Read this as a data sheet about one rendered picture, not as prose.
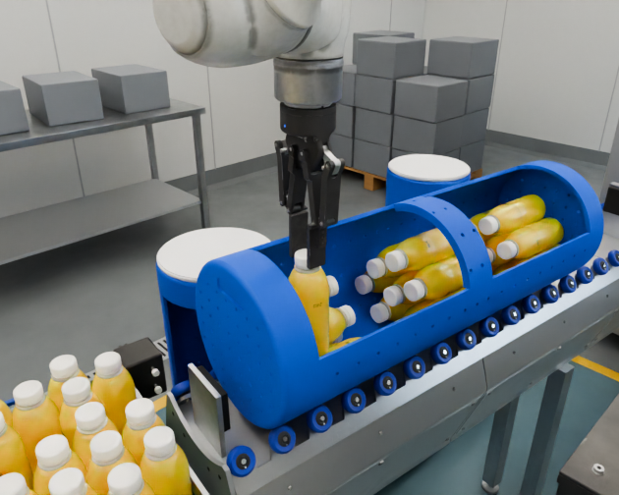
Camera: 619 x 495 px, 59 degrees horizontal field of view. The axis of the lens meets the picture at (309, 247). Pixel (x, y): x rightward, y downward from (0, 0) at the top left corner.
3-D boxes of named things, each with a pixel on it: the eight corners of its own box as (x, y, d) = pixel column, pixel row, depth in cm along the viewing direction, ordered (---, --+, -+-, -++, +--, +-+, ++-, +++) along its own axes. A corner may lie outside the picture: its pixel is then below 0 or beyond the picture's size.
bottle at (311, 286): (282, 346, 92) (278, 258, 85) (317, 335, 95) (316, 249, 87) (300, 368, 87) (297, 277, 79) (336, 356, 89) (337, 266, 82)
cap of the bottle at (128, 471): (112, 473, 69) (110, 463, 68) (144, 470, 69) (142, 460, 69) (106, 500, 66) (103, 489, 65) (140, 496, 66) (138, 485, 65)
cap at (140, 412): (160, 411, 79) (159, 401, 78) (143, 429, 76) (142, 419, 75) (138, 404, 80) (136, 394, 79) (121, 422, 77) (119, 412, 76)
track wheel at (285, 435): (291, 418, 88) (286, 418, 90) (267, 431, 86) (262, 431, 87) (302, 446, 88) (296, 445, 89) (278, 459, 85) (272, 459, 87)
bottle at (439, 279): (454, 261, 116) (398, 285, 107) (471, 243, 111) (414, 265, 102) (475, 286, 113) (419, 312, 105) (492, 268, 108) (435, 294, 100)
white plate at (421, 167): (477, 159, 196) (477, 163, 197) (402, 150, 207) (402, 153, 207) (460, 183, 174) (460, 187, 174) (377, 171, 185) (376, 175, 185)
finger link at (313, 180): (320, 144, 76) (326, 144, 75) (329, 222, 79) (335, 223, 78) (297, 148, 74) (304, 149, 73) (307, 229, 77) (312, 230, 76)
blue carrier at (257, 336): (589, 292, 131) (620, 179, 118) (285, 467, 84) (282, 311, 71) (489, 247, 151) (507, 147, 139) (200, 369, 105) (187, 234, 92)
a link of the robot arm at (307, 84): (314, 50, 76) (314, 94, 78) (258, 55, 71) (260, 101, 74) (359, 58, 69) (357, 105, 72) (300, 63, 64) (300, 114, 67)
